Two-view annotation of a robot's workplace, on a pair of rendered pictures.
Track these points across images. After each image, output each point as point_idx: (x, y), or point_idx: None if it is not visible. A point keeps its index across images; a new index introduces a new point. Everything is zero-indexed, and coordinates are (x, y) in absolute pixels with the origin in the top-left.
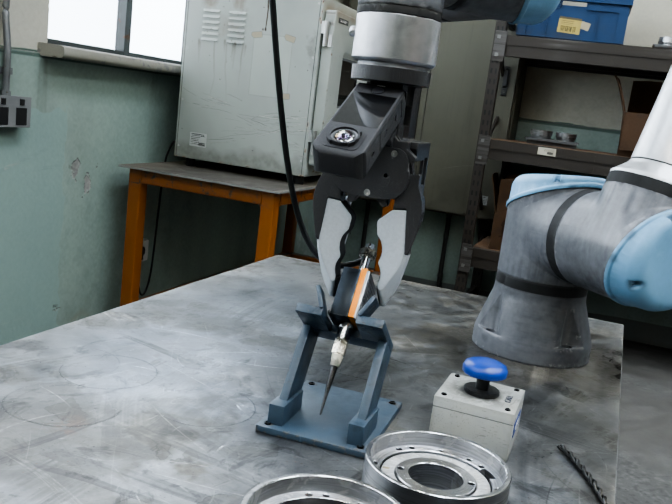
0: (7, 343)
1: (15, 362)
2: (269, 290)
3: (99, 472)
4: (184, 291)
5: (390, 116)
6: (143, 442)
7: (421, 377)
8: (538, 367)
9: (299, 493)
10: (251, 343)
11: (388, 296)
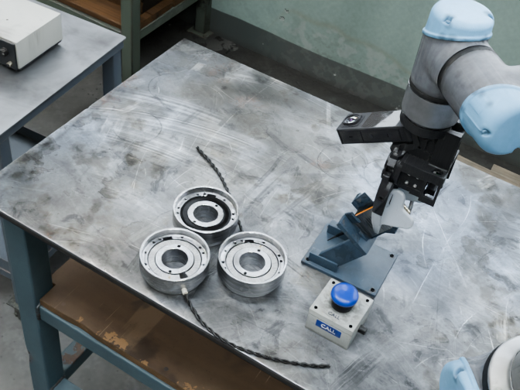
0: None
1: (388, 145)
2: None
3: (277, 172)
4: None
5: (377, 129)
6: (306, 186)
7: (436, 326)
8: None
9: (234, 211)
10: (464, 241)
11: (373, 227)
